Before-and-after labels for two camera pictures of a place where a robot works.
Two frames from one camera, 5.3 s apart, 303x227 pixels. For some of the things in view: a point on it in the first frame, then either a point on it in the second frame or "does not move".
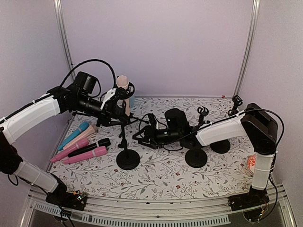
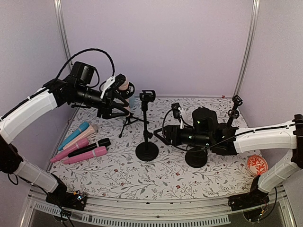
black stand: (196, 158) does not move
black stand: (237, 101) does not move
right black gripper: (153, 141) → (169, 130)
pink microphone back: (98, 151) does not move
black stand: (127, 159) → (147, 151)
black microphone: (104, 142) does not move
